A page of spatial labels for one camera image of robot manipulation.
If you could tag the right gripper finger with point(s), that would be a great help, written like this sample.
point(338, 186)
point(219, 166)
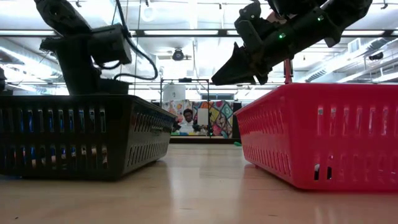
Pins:
point(233, 73)

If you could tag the red plastic basket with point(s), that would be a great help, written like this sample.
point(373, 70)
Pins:
point(311, 130)

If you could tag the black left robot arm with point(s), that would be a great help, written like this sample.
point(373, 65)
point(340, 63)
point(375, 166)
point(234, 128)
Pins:
point(59, 15)

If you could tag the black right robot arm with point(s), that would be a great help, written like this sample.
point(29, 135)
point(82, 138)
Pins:
point(342, 12)

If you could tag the black metal stand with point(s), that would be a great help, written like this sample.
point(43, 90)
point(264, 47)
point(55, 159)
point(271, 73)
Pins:
point(185, 80)

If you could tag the white paper sign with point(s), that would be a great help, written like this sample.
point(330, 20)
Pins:
point(202, 116)

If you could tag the white board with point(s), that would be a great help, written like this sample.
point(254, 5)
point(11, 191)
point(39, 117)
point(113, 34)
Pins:
point(174, 92)

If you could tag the ceiling light panel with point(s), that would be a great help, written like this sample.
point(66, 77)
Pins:
point(26, 32)
point(357, 32)
point(180, 32)

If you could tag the person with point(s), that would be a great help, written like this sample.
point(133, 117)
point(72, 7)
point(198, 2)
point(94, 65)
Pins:
point(188, 126)

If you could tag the green plastic cap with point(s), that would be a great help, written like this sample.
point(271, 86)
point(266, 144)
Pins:
point(237, 143)

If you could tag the white ceiling vent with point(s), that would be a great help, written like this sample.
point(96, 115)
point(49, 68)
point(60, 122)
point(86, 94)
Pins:
point(354, 46)

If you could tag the black plastic basket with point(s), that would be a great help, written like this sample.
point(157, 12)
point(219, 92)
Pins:
point(115, 133)

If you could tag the black ceiling spotlight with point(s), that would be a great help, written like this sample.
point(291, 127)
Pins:
point(376, 56)

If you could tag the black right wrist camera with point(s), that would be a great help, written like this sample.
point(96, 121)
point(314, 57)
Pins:
point(248, 31)

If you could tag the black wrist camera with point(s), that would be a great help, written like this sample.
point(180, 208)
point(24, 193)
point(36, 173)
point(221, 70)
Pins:
point(248, 31)
point(110, 45)

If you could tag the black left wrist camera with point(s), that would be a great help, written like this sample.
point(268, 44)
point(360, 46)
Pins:
point(110, 45)

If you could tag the colourful patterned wall panel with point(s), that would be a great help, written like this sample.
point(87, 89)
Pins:
point(220, 118)

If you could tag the black ceiling camera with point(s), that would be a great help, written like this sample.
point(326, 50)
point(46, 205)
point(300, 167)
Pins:
point(178, 55)

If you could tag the black aluminium table frame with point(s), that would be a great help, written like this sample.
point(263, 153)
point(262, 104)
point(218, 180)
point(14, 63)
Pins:
point(202, 140)

